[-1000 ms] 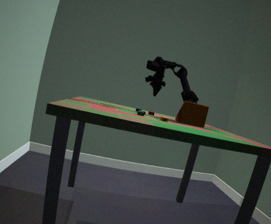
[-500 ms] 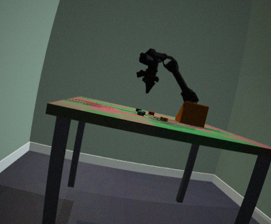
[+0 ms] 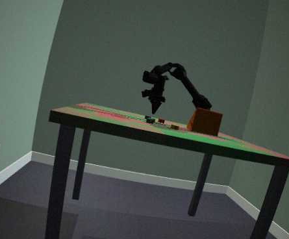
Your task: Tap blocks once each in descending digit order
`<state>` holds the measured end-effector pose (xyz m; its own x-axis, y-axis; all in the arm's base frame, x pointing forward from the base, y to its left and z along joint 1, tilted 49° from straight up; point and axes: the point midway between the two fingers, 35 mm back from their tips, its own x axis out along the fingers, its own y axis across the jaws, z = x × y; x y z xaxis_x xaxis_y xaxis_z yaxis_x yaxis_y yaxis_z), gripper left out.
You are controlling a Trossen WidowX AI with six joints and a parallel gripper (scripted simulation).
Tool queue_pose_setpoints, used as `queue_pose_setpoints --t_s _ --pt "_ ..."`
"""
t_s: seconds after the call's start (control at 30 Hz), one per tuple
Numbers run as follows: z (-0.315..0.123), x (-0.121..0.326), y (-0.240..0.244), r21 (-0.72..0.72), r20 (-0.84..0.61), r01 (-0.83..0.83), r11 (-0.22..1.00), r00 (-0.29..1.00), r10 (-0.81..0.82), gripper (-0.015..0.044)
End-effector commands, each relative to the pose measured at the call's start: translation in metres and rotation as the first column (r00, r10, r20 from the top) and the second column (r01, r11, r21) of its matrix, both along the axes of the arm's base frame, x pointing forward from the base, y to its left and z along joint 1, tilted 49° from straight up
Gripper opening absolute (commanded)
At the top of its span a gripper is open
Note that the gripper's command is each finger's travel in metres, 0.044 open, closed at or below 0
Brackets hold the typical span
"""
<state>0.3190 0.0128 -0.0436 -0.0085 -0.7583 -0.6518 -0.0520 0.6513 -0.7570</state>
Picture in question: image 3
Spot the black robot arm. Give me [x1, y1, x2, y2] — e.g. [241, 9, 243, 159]
[142, 62, 212, 110]

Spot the yellow block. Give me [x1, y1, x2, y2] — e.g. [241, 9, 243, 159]
[171, 124, 179, 130]

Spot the small green block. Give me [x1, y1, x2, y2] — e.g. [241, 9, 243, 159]
[146, 118, 154, 124]

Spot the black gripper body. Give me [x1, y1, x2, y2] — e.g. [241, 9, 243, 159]
[148, 85, 166, 103]

